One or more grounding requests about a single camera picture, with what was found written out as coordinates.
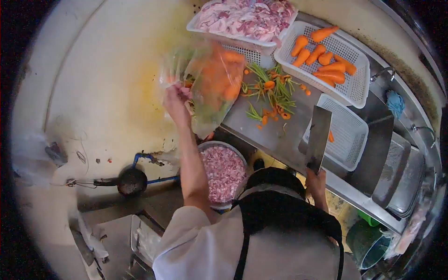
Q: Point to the steel cleaver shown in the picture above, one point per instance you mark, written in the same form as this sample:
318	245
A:
318	136

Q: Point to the clear plastic bag of carrots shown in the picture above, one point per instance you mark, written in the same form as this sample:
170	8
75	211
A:
213	87

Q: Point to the steel faucet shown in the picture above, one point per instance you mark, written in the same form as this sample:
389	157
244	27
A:
383	71
425	131

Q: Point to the pile of raw meat slices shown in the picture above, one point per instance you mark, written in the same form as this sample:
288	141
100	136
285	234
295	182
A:
245	19

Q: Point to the person's right fingers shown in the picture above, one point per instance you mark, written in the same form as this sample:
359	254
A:
309	183

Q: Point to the steel tray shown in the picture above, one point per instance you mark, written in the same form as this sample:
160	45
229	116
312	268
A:
402	175

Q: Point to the white basket holding carrots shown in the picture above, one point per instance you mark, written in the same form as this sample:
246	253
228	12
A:
353	85

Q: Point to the green bucket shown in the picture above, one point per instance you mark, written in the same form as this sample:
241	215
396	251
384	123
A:
367	241

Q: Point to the metal bowl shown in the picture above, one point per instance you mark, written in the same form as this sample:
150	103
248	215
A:
241	157

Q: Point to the white plastic container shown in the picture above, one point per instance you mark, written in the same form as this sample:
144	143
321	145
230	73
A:
145	239

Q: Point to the single carrot piece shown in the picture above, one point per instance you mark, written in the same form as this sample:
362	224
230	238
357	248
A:
331	136

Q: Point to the pile of carrot top scraps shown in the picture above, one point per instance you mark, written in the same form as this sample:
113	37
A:
274	91

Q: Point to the person's body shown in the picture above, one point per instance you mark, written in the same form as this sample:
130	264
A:
280	245

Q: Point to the person's right hand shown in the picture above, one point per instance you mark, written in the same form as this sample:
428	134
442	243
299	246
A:
317	187

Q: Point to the white basket holding meat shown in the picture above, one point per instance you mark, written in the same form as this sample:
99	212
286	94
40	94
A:
252	52

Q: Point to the person's left fingers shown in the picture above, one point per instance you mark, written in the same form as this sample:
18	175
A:
183	91

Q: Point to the blue pipe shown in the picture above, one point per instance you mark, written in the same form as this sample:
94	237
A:
140	157

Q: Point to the minced raw meat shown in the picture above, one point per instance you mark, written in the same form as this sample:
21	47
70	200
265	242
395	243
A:
224	173

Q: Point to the steel sink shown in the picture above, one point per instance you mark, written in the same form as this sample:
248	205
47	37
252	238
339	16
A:
376	140

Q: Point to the heap of peeled carrots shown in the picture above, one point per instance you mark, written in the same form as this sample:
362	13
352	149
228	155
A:
330	66

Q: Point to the blue cloth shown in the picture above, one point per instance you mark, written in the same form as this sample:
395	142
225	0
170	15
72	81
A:
396	103

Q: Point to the person's left hand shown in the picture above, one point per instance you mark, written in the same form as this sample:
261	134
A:
176	105

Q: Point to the small white perforated basket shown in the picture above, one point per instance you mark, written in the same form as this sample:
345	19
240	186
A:
346	140

